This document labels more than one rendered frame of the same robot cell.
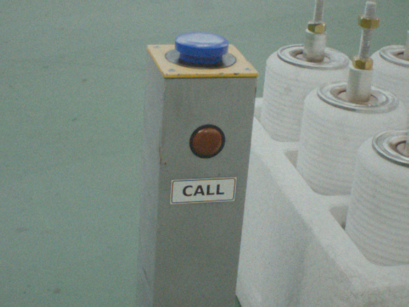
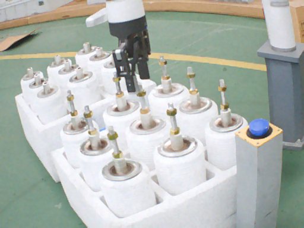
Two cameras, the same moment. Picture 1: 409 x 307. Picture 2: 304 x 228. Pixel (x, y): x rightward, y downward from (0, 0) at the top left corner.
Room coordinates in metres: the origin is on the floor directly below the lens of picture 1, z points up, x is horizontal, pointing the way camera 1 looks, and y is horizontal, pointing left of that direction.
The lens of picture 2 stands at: (0.85, 0.63, 0.69)
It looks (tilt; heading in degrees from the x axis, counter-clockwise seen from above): 25 degrees down; 262
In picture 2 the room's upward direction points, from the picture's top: 11 degrees counter-clockwise
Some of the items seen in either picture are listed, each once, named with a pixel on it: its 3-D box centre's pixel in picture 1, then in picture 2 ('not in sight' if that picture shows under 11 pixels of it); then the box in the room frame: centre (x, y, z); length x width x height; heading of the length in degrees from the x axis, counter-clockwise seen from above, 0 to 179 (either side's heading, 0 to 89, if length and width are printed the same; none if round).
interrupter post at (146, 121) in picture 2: not in sight; (146, 119); (0.74, -0.25, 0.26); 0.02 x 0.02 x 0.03
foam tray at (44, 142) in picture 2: not in sight; (78, 114); (0.88, -0.76, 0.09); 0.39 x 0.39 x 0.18; 17
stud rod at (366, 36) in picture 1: (365, 43); (173, 122); (0.71, -0.13, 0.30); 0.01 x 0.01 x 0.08; 36
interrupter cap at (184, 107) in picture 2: not in sight; (195, 105); (0.63, -0.28, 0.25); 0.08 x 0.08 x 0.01
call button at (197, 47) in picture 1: (201, 50); (259, 128); (0.59, 0.01, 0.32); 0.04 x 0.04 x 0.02
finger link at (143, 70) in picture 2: not in sight; (143, 70); (0.72, -0.28, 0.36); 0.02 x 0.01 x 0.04; 148
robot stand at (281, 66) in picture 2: not in sight; (288, 93); (0.29, -0.41, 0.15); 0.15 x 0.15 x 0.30; 43
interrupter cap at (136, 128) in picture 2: not in sight; (147, 125); (0.74, -0.25, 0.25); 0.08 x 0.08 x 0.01
